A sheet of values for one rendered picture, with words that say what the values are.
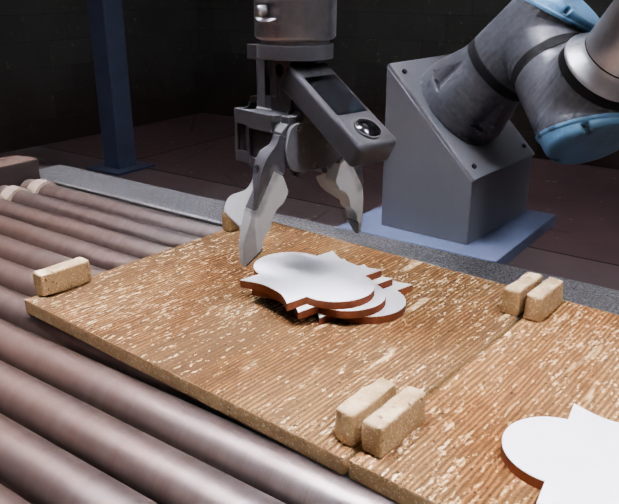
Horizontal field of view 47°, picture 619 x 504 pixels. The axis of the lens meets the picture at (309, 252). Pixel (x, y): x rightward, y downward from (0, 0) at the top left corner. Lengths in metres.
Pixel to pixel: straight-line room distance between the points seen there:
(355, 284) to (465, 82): 0.47
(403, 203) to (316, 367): 0.56
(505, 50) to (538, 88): 0.09
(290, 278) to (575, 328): 0.28
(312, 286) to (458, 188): 0.44
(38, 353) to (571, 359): 0.48
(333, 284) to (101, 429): 0.26
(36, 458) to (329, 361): 0.24
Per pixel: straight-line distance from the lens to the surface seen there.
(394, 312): 0.69
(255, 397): 0.57
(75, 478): 0.54
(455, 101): 1.08
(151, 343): 0.66
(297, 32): 0.65
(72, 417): 0.61
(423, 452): 0.52
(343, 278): 0.72
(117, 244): 0.98
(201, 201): 1.14
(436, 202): 1.10
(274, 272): 0.73
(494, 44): 1.07
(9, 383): 0.67
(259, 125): 0.68
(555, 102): 0.96
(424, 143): 1.09
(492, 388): 0.60
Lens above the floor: 1.24
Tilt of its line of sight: 21 degrees down
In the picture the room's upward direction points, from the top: straight up
